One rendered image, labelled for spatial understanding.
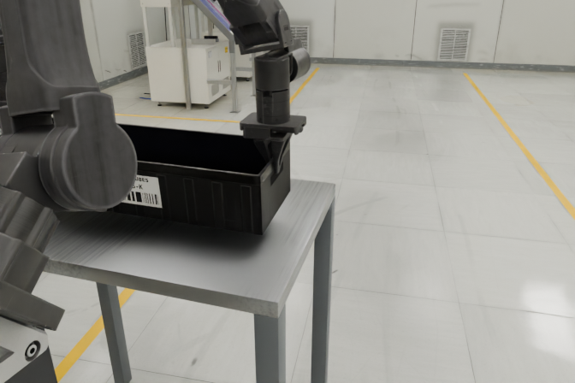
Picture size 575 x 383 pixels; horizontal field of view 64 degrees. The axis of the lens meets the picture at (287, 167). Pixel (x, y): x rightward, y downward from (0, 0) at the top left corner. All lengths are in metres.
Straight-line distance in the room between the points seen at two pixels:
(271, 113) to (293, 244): 0.24
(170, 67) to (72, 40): 4.51
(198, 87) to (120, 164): 4.45
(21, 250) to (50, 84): 0.13
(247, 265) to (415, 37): 6.89
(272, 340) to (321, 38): 7.00
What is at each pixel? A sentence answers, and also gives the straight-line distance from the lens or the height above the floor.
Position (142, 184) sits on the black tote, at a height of 0.91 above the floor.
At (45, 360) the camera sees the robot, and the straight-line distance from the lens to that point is 0.65.
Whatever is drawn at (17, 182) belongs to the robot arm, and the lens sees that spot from 0.41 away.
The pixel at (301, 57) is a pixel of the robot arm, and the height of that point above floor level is 1.12.
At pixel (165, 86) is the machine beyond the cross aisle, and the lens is 5.02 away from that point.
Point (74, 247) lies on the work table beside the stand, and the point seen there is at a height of 0.80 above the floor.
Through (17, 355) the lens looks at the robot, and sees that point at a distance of 0.43.
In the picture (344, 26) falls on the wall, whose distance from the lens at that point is 7.54.
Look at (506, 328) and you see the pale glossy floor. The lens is 2.06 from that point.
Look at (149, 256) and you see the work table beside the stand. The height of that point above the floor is 0.80.
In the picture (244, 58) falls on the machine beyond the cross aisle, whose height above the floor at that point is 0.30.
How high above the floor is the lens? 1.24
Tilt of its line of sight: 22 degrees down
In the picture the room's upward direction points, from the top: straight up
